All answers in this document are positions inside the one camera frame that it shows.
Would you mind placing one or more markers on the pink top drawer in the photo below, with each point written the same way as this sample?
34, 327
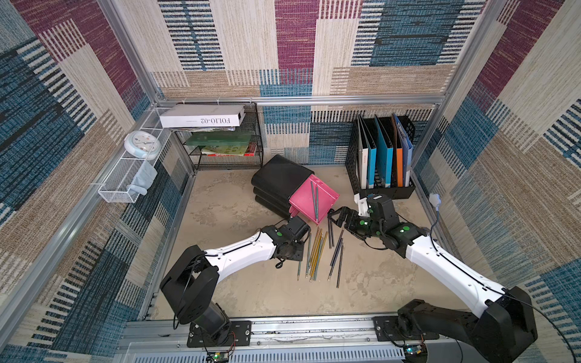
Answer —
301, 200

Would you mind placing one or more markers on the dark blue pencil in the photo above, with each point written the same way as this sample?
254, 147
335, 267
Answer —
339, 271
336, 252
331, 271

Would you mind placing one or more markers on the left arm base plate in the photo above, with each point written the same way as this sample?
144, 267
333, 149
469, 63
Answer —
234, 333

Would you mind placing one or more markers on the black pink drawer unit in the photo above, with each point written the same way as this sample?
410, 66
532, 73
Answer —
276, 182

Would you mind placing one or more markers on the white folio box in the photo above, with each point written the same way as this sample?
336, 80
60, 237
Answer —
198, 115

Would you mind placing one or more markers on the dark blue binder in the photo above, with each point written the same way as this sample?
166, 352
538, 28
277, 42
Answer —
407, 151

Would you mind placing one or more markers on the light blue binder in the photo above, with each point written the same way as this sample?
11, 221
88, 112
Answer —
372, 152
384, 153

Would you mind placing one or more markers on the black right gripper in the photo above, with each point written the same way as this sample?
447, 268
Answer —
349, 218

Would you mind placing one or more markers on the light blue cloth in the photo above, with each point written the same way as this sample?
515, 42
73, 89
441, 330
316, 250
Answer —
142, 181

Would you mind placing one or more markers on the orange binder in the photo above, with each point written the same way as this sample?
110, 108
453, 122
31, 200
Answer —
399, 152

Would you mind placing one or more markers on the white wire basket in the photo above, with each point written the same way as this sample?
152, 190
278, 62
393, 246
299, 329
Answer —
114, 187

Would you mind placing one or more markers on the black plastic file organizer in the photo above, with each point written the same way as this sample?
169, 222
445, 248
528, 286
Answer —
357, 159

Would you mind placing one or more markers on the green book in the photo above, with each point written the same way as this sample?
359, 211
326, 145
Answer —
225, 138

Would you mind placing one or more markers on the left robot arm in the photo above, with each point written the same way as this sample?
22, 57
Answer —
190, 284

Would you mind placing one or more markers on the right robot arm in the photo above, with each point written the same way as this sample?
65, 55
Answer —
499, 322

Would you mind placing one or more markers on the white round clock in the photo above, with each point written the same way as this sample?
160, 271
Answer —
142, 145

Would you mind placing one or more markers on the yellow pencil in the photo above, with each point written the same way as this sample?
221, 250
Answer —
322, 243
315, 254

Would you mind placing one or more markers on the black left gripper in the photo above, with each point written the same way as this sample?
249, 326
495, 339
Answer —
300, 248

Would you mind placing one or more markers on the blue white cable connector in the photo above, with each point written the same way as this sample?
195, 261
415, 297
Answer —
435, 201

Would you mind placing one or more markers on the black pencil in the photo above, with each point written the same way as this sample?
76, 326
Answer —
330, 233
332, 230

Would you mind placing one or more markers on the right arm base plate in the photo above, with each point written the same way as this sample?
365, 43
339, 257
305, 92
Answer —
395, 328

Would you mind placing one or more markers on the black mesh shelf rack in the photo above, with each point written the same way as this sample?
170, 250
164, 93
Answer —
225, 148

